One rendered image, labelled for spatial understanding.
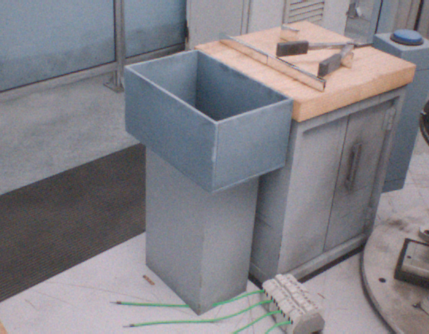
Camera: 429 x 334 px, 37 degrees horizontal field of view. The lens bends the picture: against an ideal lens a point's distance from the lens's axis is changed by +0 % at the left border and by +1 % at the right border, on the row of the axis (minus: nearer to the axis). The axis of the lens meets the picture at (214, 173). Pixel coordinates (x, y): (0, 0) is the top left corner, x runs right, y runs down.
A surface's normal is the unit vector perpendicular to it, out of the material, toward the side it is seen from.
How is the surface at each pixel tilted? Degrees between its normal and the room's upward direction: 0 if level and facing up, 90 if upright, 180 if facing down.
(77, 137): 0
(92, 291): 0
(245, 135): 90
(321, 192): 90
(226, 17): 91
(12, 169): 0
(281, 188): 90
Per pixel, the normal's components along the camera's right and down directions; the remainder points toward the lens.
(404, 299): 0.06, -0.85
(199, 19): -0.69, 0.36
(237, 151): 0.63, 0.44
